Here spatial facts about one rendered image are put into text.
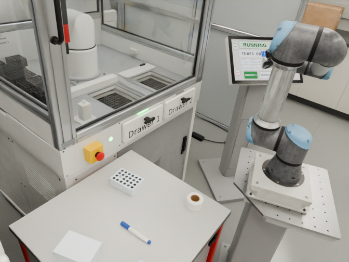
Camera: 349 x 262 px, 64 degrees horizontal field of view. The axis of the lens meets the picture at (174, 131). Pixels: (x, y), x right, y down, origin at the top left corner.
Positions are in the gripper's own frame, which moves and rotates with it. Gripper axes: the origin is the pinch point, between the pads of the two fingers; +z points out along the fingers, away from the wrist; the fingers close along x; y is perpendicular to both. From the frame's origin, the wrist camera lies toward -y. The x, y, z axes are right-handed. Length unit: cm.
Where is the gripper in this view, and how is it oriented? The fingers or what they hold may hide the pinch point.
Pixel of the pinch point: (264, 68)
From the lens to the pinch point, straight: 176.6
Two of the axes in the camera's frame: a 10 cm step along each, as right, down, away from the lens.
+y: -0.8, -9.9, 0.8
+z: -2.4, 0.9, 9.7
